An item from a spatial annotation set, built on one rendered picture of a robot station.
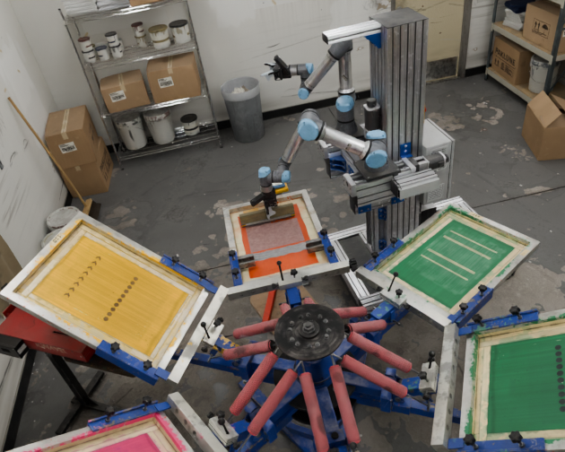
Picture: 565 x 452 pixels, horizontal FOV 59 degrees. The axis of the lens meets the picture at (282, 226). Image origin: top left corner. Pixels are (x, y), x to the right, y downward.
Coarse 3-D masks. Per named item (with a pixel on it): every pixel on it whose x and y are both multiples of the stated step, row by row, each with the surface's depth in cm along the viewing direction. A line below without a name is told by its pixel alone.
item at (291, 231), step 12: (300, 216) 330; (276, 228) 324; (288, 228) 322; (300, 228) 320; (276, 240) 314; (288, 240) 313; (300, 240) 311; (300, 252) 303; (288, 264) 297; (300, 264) 295
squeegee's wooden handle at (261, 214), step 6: (282, 204) 325; (288, 204) 325; (258, 210) 324; (264, 210) 324; (276, 210) 324; (282, 210) 325; (288, 210) 326; (240, 216) 322; (246, 216) 323; (252, 216) 324; (258, 216) 324; (264, 216) 325; (270, 216) 326; (276, 216) 327; (240, 222) 325; (246, 222) 326
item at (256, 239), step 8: (240, 224) 332; (256, 224) 329; (264, 224) 328; (248, 232) 324; (256, 232) 323; (264, 232) 322; (272, 232) 321; (248, 240) 318; (256, 240) 317; (264, 240) 316; (272, 240) 315; (248, 248) 312; (256, 248) 311; (264, 248) 310; (272, 248) 309; (280, 256) 302; (256, 264) 300; (264, 264) 299; (272, 264) 298; (256, 272) 295; (264, 272) 294; (272, 272) 293
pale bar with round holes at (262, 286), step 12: (336, 264) 279; (348, 264) 278; (276, 276) 277; (300, 276) 275; (312, 276) 276; (324, 276) 278; (228, 288) 275; (240, 288) 274; (252, 288) 273; (264, 288) 277; (276, 288) 276
